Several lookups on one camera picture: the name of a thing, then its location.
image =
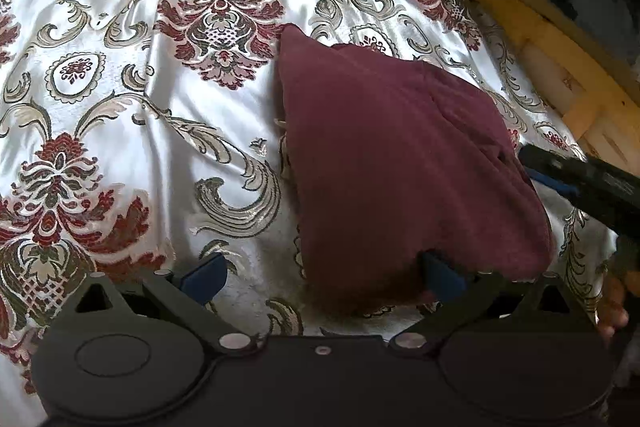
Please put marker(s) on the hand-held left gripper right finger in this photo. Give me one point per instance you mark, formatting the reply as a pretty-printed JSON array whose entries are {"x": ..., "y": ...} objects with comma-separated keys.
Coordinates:
[{"x": 442, "y": 278}]

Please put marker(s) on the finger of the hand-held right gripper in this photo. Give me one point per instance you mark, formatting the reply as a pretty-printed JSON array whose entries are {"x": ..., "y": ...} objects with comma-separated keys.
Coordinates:
[{"x": 595, "y": 184}]

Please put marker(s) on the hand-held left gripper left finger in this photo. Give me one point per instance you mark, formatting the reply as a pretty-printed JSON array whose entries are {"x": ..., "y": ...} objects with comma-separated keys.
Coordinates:
[{"x": 205, "y": 276}]

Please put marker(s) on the maroon garment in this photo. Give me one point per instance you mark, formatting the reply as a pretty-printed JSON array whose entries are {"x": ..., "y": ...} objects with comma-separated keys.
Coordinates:
[{"x": 400, "y": 167}]

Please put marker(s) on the person's right hand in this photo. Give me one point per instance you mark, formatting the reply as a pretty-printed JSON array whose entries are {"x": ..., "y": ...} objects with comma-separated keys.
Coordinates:
[{"x": 612, "y": 311}]

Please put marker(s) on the floral white bedspread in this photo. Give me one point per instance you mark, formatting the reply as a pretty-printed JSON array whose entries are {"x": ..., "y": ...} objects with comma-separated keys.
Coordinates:
[{"x": 125, "y": 107}]

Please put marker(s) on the wooden bed frame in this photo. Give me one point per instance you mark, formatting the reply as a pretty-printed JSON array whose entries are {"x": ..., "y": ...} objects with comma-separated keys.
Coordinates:
[{"x": 550, "y": 39}]

